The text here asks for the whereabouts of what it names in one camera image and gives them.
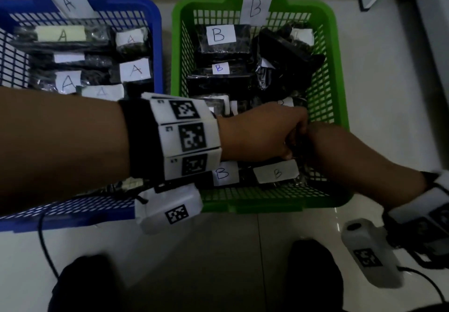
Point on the person's right hand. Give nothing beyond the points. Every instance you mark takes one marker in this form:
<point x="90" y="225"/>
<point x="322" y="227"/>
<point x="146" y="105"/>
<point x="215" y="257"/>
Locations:
<point x="357" y="168"/>

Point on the person's left hand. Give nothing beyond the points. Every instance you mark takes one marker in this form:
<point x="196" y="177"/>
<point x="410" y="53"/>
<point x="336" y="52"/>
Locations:
<point x="259" y="132"/>

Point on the green plastic mesh basket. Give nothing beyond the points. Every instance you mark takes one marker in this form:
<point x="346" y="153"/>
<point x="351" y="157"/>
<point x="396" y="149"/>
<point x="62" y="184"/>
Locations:
<point x="336" y="76"/>

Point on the blue plastic mesh basket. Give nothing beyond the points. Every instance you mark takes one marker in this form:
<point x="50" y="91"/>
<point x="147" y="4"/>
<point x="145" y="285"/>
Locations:
<point x="154" y="41"/>

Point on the person's left forearm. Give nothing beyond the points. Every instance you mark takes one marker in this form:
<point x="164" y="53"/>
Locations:
<point x="59" y="150"/>

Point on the person's dark trouser leg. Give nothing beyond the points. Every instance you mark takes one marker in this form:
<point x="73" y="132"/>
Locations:
<point x="87" y="283"/>
<point x="312" y="276"/>

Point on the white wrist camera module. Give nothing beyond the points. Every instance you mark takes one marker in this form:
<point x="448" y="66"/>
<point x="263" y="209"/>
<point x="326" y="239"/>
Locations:
<point x="368" y="255"/>
<point x="168" y="210"/>

